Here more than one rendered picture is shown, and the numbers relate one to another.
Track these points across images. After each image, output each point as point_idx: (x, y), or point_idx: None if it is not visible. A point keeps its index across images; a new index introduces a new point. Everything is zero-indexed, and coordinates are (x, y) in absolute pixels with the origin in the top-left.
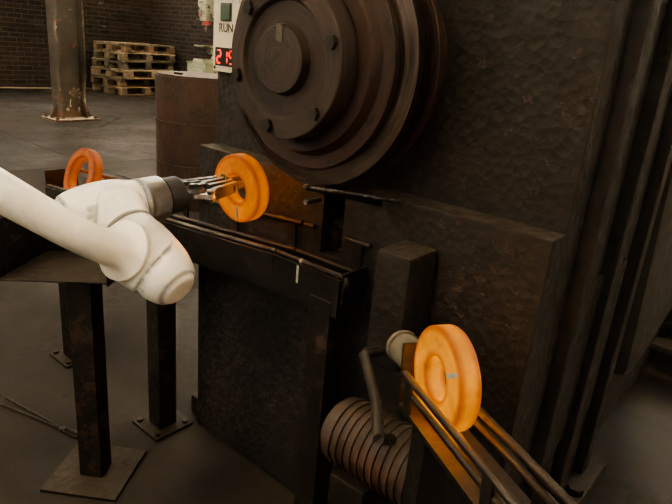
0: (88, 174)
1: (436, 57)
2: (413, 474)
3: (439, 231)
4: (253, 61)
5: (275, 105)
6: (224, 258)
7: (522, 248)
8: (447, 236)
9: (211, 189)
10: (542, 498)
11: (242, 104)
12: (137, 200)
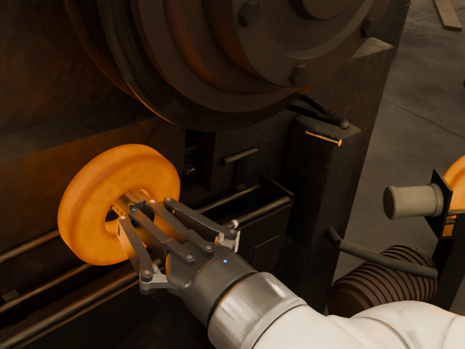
0: None
1: None
2: (457, 269)
3: (319, 89)
4: None
5: (299, 39)
6: (98, 330)
7: (377, 64)
8: (325, 89)
9: (221, 229)
10: None
11: (252, 62)
12: (351, 319)
